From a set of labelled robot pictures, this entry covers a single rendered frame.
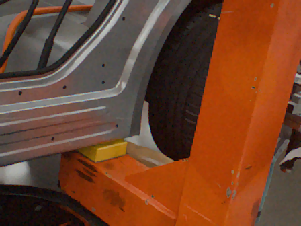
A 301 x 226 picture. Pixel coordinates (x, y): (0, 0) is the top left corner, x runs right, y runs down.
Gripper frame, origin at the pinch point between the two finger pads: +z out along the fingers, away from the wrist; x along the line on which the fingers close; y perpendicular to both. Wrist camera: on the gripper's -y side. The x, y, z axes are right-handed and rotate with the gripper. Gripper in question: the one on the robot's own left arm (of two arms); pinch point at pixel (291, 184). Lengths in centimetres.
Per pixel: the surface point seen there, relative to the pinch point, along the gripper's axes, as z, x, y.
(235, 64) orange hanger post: -13.7, 19.9, -21.2
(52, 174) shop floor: 119, 153, 34
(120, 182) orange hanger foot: 39, 39, -12
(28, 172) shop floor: 124, 155, 22
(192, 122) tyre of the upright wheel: 18, 55, 8
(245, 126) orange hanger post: -4.0, 11.3, -13.6
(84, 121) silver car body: 31, 50, -28
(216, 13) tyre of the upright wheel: -13, 83, 7
